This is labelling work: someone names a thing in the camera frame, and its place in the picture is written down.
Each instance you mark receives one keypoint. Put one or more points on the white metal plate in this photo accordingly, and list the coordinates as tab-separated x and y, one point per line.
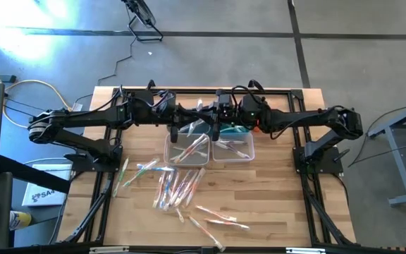
109	250
305	250

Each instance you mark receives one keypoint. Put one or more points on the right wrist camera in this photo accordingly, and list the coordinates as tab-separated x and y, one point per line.
252	106

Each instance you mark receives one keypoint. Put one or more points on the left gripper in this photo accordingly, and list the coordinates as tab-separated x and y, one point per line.
174	113

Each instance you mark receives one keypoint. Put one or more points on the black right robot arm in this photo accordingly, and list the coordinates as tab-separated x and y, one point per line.
301	116

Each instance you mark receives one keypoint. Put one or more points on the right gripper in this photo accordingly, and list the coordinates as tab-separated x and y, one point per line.
237	113

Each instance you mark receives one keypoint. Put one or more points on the orange cloth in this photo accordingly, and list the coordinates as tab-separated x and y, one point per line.
256	125

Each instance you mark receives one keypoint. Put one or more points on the beige plastic bin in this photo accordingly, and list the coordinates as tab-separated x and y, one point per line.
203	161

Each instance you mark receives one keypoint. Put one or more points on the black floor fan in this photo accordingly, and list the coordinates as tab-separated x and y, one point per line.
143	12

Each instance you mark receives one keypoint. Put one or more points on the yellow can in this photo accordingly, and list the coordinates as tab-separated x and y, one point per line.
19	219

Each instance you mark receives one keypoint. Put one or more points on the clear plastic bin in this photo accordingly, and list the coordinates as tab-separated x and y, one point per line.
249	146

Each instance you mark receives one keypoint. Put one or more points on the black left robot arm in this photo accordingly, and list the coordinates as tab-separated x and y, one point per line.
83	116

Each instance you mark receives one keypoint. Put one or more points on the grey metal stand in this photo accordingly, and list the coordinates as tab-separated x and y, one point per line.
398	166

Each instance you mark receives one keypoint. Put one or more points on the white printed box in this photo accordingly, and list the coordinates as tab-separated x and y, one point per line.
48	190

